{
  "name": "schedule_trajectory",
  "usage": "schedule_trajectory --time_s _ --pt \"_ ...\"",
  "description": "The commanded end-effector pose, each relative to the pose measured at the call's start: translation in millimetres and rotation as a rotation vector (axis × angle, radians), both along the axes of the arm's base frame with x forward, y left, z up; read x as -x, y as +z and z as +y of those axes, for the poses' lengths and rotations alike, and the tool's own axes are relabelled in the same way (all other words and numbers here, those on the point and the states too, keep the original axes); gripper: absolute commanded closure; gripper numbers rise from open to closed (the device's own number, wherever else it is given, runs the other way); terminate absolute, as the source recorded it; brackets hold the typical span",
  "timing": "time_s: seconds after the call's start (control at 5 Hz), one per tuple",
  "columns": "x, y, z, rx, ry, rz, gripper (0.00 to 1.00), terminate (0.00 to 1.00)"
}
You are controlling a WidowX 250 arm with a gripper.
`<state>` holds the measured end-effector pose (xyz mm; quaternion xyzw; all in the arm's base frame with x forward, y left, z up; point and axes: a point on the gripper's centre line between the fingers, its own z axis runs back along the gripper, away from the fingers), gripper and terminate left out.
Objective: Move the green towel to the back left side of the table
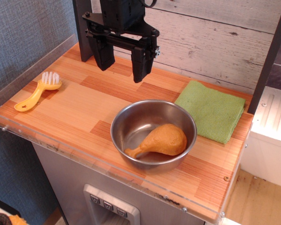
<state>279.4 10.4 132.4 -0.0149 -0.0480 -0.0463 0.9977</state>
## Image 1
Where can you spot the orange object at corner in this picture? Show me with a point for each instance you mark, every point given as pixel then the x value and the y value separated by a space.
pixel 11 220

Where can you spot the white toy sink unit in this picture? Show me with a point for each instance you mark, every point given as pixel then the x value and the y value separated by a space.
pixel 262 153

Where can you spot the dark frame post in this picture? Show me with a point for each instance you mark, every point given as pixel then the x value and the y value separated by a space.
pixel 80 8
pixel 264 75

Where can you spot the green towel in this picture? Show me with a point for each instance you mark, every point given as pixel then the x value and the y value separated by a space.
pixel 216 114

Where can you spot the stainless steel bowl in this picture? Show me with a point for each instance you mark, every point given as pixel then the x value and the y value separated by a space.
pixel 133 123

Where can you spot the clear acrylic table guard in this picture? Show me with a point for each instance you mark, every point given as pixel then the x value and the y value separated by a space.
pixel 187 179

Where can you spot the dark left frame post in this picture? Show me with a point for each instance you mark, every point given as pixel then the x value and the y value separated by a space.
pixel 80 8

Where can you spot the grey toy fridge cabinet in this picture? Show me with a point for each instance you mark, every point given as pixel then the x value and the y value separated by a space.
pixel 88 197

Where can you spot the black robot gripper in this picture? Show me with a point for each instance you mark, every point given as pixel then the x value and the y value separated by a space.
pixel 121 23

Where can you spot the yellow dish brush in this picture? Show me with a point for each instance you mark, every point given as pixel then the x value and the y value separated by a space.
pixel 48 81

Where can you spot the orange toy chicken drumstick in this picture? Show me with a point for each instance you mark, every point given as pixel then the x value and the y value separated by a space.
pixel 167 139

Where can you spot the dark right frame post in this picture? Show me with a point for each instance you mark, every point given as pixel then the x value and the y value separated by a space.
pixel 264 75

